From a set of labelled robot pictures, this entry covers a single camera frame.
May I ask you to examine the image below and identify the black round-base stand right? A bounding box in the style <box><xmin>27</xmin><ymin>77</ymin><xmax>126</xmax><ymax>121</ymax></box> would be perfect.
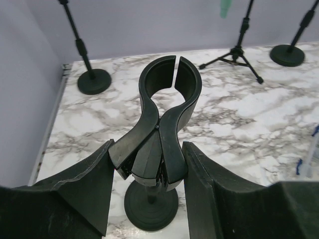
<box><xmin>270</xmin><ymin>0</ymin><xmax>319</xmax><ymax>67</ymax></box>

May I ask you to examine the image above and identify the black clip microphone stand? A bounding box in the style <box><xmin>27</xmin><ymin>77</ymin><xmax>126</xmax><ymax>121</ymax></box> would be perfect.
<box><xmin>109</xmin><ymin>55</ymin><xmax>202</xmax><ymax>232</ymax></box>

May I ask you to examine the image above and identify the green microphone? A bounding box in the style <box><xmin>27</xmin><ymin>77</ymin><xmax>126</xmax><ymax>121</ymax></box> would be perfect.
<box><xmin>220</xmin><ymin>0</ymin><xmax>232</xmax><ymax>18</ymax></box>

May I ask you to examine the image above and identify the clear screw organizer box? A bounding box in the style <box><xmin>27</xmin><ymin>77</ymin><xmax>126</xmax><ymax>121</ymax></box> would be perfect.
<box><xmin>296</xmin><ymin>125</ymin><xmax>319</xmax><ymax>178</ymax></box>

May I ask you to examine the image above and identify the black tripod microphone stand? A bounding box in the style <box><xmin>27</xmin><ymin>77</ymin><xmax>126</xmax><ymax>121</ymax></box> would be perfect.
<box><xmin>199</xmin><ymin>0</ymin><xmax>264</xmax><ymax>84</ymax></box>

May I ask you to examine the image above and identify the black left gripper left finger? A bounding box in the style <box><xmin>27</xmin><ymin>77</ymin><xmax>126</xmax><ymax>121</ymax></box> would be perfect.
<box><xmin>0</xmin><ymin>140</ymin><xmax>114</xmax><ymax>239</ymax></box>

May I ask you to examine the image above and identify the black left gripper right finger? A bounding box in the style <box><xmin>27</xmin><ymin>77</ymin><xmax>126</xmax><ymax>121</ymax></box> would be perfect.
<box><xmin>182</xmin><ymin>142</ymin><xmax>319</xmax><ymax>239</ymax></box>

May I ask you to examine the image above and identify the black shock-mount round-base stand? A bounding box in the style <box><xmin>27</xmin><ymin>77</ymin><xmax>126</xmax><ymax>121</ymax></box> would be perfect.
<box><xmin>58</xmin><ymin>0</ymin><xmax>112</xmax><ymax>95</ymax></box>

